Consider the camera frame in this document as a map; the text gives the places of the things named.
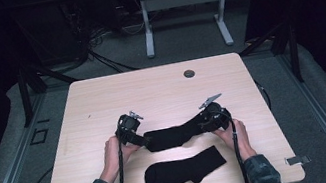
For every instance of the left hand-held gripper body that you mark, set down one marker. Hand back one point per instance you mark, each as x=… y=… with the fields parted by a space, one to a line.
x=128 y=126

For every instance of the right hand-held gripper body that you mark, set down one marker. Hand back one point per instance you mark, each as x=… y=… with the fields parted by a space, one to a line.
x=217 y=115

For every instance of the black sock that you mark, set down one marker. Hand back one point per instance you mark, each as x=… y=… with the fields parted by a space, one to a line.
x=172 y=137
x=181 y=171

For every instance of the person's left hand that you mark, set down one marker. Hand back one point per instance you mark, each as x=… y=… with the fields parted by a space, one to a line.
x=118 y=155

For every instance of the person's right hand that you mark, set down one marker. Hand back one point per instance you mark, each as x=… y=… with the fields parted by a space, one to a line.
x=235 y=139

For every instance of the metal table edge bracket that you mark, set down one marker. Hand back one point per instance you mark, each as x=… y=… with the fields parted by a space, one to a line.
x=297 y=160

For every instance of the black metal frame stand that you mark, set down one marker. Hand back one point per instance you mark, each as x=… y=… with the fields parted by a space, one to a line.
x=30 y=91
x=281 y=46

